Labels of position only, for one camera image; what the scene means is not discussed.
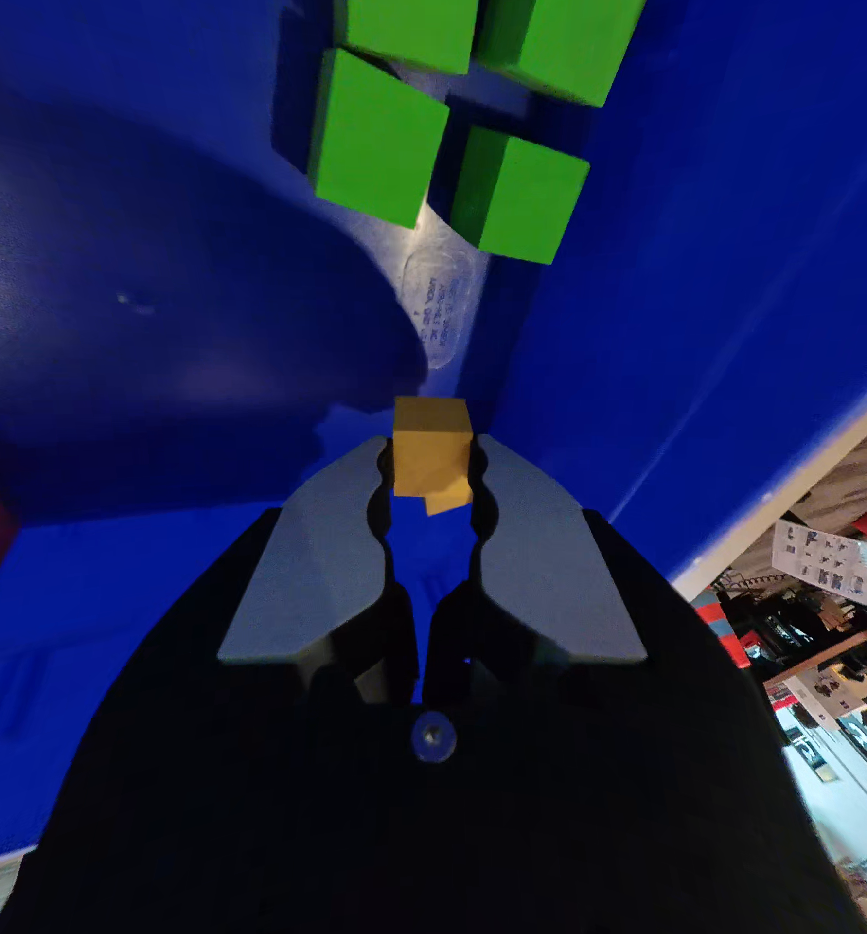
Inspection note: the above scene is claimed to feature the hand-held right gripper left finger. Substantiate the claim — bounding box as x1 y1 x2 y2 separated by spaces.
218 435 420 705

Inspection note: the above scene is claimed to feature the printed paper sheet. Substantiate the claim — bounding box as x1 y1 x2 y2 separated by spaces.
772 520 867 607

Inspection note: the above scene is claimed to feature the yellow wooden cube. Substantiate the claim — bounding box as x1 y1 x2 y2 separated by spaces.
392 397 474 497
425 482 474 518

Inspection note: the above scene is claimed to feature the green wooden cube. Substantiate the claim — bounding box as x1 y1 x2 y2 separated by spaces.
449 126 591 265
475 0 647 108
309 47 450 229
333 0 478 75

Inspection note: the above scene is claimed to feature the blue plastic bin with cubes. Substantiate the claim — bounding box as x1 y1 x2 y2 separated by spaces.
0 0 867 873

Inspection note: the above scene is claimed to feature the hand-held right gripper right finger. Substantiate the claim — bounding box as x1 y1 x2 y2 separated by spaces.
426 434 649 705

